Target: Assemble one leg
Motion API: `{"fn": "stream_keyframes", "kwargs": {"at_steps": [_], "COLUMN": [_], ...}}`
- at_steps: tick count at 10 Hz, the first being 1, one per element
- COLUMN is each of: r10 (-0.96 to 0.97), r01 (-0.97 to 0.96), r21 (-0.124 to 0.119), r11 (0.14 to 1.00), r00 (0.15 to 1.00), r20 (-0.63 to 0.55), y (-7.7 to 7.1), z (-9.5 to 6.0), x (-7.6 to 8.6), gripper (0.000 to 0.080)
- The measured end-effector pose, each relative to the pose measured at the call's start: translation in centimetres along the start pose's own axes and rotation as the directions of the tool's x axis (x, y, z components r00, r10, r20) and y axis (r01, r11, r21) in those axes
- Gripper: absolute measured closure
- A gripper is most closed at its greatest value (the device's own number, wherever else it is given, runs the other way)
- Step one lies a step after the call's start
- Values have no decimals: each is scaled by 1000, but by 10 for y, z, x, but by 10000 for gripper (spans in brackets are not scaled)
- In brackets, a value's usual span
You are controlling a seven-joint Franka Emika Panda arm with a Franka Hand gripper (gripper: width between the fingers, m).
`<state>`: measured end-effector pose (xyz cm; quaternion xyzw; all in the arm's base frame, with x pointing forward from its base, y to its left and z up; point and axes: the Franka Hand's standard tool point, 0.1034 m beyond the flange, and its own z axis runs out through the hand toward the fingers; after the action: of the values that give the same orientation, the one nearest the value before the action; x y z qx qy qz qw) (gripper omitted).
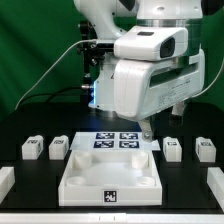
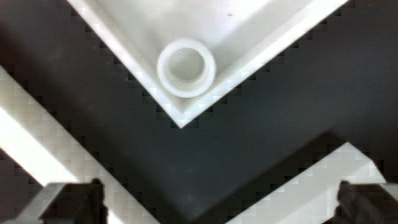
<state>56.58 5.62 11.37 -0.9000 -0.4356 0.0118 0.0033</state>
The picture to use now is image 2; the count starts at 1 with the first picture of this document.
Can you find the white L-shaped obstacle fence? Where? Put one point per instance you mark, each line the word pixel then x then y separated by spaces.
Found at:
pixel 45 150

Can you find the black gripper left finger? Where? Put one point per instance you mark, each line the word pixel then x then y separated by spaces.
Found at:
pixel 67 204

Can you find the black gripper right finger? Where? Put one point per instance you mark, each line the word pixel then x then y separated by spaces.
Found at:
pixel 369 203

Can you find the white square tabletop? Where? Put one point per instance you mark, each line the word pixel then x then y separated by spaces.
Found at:
pixel 197 43

